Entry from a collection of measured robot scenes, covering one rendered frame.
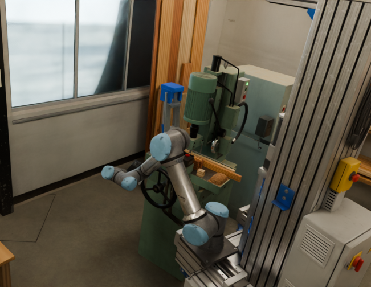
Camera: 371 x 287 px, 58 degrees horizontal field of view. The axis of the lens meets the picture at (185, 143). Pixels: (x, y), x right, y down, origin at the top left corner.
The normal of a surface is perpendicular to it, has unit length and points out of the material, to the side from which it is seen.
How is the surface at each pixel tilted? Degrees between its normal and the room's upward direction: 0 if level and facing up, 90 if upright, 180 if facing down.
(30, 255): 0
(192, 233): 96
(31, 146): 90
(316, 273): 90
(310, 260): 90
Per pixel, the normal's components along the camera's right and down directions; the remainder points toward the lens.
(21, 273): 0.15, -0.90
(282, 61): -0.62, 0.24
